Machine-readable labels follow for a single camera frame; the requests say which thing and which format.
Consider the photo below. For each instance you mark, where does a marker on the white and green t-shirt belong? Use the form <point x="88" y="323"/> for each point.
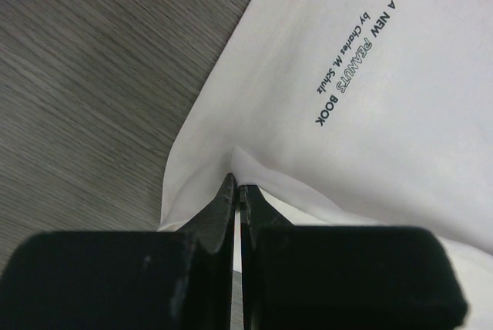
<point x="353" y="112"/>

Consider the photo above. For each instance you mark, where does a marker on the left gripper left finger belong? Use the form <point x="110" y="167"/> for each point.
<point x="126" y="279"/>

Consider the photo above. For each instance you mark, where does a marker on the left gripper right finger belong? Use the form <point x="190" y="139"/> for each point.
<point x="342" y="277"/>

